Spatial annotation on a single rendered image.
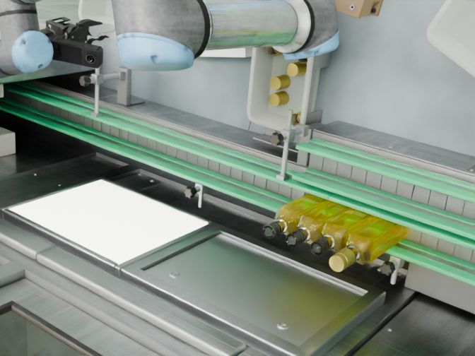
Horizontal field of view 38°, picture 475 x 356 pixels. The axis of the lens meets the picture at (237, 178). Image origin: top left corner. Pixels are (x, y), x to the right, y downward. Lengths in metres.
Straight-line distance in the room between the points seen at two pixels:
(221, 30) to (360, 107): 0.62
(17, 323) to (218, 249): 0.48
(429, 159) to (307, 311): 0.42
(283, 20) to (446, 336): 0.72
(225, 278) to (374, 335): 0.34
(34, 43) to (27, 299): 0.52
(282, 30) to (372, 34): 0.41
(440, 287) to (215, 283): 0.50
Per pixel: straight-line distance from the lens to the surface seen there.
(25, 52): 1.38
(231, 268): 1.54
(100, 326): 1.40
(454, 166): 1.51
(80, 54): 1.55
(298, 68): 1.70
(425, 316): 1.56
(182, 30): 1.08
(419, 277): 1.60
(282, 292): 1.47
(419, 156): 1.54
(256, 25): 1.24
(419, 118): 1.64
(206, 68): 1.96
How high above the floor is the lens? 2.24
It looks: 50 degrees down
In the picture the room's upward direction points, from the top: 111 degrees counter-clockwise
